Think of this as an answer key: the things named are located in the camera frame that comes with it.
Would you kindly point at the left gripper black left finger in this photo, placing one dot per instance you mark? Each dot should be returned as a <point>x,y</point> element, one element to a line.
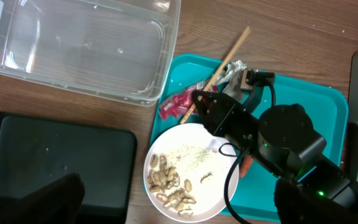
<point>58,202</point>

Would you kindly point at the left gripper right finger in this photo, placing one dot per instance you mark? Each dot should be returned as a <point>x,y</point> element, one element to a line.
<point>295,205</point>

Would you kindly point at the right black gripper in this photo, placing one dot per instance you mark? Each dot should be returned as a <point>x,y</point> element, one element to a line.
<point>224,117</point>

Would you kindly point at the white tissue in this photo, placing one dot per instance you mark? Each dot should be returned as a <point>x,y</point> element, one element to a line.
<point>232,76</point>

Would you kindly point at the red snack wrapper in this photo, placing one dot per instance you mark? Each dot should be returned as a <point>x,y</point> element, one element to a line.
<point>178,104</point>

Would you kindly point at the orange carrot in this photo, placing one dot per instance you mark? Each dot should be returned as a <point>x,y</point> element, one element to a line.
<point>245,166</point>

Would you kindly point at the large white plate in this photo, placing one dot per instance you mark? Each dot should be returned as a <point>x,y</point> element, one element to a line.
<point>204,160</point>

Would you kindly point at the pile of peanuts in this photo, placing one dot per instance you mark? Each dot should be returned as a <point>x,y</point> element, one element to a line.
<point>166,186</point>

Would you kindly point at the wooden chopstick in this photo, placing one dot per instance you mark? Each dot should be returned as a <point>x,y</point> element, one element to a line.
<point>212,80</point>

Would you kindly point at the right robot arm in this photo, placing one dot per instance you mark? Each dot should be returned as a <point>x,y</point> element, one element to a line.
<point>309,188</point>

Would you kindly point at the teal plastic tray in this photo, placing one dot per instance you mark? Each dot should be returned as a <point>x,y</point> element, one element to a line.
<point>327,108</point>

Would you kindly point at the black bin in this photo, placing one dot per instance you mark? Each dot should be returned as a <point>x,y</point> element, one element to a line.
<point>35,152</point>

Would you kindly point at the clear plastic bin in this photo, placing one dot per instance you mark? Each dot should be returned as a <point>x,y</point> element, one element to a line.
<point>117,50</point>

